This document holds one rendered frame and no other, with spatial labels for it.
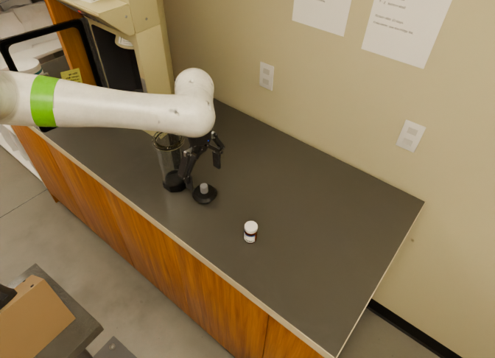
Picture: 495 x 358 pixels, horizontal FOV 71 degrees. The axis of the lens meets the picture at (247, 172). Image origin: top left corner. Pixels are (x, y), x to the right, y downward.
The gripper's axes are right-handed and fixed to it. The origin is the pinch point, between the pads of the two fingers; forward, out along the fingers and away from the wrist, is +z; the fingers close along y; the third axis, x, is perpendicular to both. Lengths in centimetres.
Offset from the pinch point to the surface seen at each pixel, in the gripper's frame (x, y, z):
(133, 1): -39, -13, -45
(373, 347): 78, -35, 106
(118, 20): -39, -5, -42
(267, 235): 27.8, -1.1, 12.0
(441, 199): 69, -54, 11
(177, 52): -70, -54, -3
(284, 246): 34.7, -1.2, 12.1
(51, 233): -117, 33, 105
